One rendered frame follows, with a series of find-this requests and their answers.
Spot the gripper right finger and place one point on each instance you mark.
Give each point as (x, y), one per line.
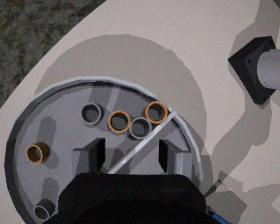
(173, 160)

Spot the bronze bushing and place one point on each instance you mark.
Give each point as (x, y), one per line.
(111, 124)
(31, 152)
(164, 112)

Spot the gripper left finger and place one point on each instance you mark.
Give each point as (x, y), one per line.
(88, 159)

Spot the grey metal bushing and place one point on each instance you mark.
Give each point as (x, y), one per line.
(44, 210)
(146, 134)
(84, 116)

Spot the blue square tray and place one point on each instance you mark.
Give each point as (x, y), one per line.
(212, 213)

